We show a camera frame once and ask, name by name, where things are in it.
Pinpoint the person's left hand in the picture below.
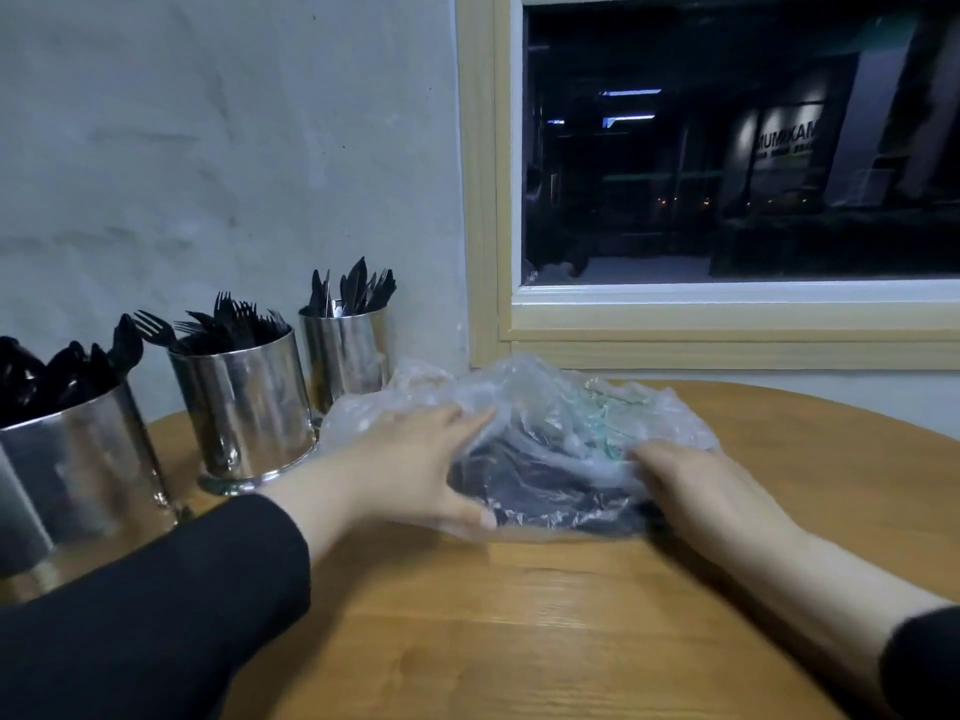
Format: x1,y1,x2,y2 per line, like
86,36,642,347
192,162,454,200
304,404,501,556

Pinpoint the person's right hand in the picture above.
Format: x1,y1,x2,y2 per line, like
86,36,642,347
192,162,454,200
630,439,804,582

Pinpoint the clear plastic bag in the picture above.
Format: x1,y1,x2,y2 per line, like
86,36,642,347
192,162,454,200
319,352,722,538

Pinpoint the bunch of black knives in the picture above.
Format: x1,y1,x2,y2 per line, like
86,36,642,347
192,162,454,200
304,257,399,319

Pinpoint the bunch of black forks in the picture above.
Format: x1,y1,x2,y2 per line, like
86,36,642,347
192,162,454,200
132,292,294,358

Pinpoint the bunch of black spoons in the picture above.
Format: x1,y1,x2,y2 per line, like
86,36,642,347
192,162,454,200
0,314,146,430

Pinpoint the person's right forearm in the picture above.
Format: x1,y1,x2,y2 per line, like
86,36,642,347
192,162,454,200
742,524,960,720

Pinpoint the person's left forearm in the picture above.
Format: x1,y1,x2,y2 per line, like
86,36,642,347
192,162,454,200
0,464,362,720

